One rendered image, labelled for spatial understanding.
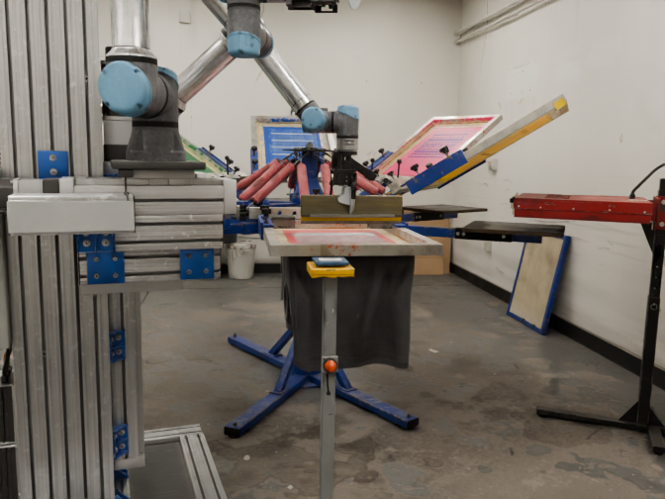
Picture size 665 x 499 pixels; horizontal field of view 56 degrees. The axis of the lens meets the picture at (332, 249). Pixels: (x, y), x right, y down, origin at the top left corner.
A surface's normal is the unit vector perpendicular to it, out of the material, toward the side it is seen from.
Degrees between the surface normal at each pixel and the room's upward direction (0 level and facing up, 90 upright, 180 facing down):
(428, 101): 90
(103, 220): 90
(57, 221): 90
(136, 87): 97
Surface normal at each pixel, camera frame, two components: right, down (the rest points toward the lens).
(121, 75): -0.11, 0.28
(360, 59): 0.15, 0.15
